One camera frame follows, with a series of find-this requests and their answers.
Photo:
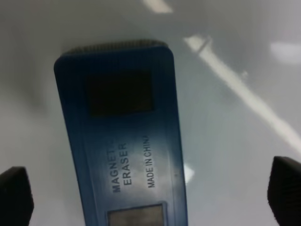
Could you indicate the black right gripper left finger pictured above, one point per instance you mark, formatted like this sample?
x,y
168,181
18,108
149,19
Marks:
x,y
16,200

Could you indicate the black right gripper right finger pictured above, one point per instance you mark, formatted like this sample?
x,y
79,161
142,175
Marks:
x,y
284,191

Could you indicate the blue magnetic board eraser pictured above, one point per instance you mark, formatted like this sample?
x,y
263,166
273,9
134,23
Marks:
x,y
120,108

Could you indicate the white whiteboard with aluminium frame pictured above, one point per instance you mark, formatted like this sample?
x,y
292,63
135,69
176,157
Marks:
x,y
238,75

